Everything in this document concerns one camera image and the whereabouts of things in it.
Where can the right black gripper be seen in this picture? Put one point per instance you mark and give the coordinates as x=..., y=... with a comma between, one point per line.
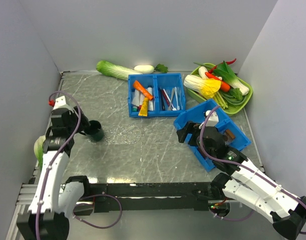
x=195, y=129

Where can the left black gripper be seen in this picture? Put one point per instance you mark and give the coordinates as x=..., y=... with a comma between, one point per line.
x=72, y=115

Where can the dark green mug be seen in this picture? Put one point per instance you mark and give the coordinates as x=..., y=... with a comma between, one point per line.
x=94, y=131

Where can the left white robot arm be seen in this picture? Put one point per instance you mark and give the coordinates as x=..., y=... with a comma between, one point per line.
x=49, y=212

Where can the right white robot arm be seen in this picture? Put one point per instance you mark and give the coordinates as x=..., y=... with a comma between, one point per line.
x=241, y=180

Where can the white toothbrush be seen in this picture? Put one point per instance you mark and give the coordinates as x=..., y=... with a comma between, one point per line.
x=175, y=103

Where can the yellow toothpaste tube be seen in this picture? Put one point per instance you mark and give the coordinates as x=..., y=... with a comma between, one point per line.
x=143, y=112

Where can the red toothbrush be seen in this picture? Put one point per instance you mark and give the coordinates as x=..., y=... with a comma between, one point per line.
x=164, y=94

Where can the blue toiletry double bin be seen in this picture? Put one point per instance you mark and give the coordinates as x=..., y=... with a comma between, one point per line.
x=158, y=81

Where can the white toothpaste tube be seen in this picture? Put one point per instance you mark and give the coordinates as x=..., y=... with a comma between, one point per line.
x=136, y=98

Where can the green vegetable tray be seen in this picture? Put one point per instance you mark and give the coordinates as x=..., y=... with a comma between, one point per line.
x=237, y=92

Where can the orange toothpaste tube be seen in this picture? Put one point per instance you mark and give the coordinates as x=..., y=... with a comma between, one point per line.
x=141, y=89

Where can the small green cabbage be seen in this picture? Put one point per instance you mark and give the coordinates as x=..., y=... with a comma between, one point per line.
x=38, y=149

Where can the yellow white cabbage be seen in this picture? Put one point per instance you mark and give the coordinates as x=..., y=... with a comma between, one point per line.
x=206, y=87

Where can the green beans bundle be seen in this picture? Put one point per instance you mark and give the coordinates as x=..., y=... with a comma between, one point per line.
x=226, y=100

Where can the orange carrot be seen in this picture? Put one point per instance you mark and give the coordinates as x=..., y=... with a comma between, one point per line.
x=224, y=86

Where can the long green napa cabbage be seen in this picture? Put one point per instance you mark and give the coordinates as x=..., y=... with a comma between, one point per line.
x=112, y=70

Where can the white radish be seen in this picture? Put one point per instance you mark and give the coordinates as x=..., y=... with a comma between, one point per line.
x=144, y=69

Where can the bok choy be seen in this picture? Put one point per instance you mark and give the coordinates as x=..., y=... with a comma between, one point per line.
x=224, y=70

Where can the red chili pepper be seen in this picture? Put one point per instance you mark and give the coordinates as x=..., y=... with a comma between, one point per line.
x=215, y=67

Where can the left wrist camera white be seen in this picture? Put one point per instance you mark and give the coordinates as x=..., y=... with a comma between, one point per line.
x=59, y=103

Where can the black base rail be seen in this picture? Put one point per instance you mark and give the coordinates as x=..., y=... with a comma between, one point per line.
x=151, y=196

